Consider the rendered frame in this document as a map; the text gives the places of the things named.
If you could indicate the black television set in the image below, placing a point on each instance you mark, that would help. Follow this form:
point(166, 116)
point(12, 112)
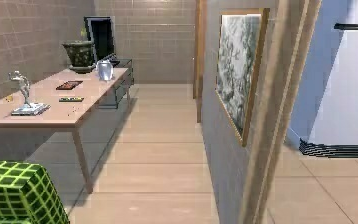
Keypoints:
point(102, 38)

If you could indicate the small yellow object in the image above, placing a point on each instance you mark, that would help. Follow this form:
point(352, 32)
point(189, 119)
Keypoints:
point(9, 98)

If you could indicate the framed grey wall picture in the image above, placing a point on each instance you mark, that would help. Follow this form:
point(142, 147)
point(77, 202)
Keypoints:
point(238, 70)

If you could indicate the silver figure statue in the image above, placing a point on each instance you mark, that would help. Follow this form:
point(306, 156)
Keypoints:
point(26, 96)

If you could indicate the dark green plant pot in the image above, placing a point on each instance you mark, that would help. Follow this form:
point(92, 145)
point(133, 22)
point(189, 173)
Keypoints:
point(78, 55)

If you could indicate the black flat tray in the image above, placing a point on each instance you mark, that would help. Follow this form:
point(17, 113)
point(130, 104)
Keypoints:
point(69, 85)

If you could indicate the pink wooden table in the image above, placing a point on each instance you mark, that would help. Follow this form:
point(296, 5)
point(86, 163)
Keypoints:
point(87, 90)

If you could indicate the grey glass tv stand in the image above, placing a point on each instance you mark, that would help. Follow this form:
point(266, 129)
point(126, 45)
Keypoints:
point(120, 83)

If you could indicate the white fridge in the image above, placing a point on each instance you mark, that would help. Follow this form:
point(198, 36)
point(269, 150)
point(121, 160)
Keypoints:
point(340, 90)

